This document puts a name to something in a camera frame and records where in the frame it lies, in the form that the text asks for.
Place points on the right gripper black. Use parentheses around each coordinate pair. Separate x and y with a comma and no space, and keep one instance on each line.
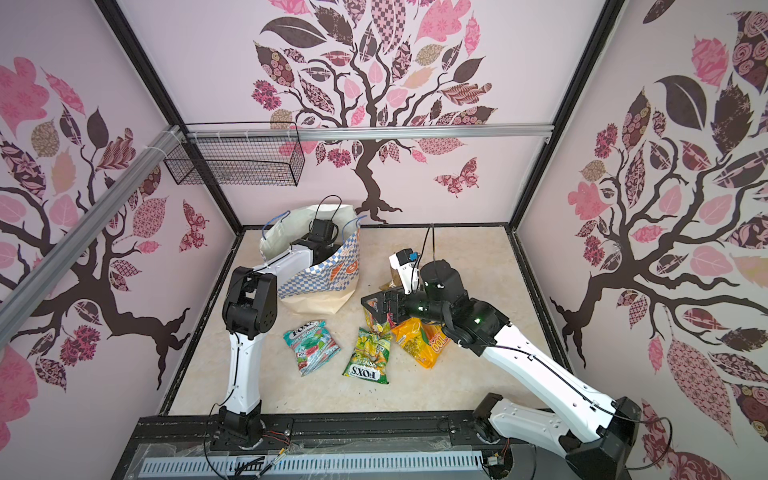
(397,295)

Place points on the orange pink Fox's fruits bag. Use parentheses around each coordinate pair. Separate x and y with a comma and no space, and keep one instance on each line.
(376,319)

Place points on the yellow orange snack bag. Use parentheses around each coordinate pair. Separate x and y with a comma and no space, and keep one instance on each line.
(423,342)

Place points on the green Fox's candy bag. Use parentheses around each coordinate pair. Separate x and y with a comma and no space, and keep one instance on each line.
(370,357)

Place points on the blue checkered paper bag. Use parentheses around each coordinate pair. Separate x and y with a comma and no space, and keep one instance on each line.
(308,283)

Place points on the teal red candy bag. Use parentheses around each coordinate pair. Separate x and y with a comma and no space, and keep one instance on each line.
(313,346)

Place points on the gold snack bag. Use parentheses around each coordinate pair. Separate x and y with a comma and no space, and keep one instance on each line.
(401,277)

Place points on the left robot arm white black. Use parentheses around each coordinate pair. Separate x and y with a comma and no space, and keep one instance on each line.
(250,310)

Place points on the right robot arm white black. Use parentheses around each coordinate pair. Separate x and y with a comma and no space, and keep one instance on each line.
(591,431)

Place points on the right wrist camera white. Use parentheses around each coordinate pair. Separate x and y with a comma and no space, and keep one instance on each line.
(410,257)

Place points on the black wire basket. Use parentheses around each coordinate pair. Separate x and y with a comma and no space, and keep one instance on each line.
(260,153)

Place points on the back aluminium rail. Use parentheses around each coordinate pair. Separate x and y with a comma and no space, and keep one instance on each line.
(375,133)

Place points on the aluminium rail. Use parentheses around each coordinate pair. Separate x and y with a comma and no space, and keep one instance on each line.
(18,307)
(375,133)

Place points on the white slotted cable duct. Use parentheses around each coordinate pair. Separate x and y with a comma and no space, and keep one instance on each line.
(332,465)

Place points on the left aluminium rail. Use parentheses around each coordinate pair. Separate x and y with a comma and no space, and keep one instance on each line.
(18,307)

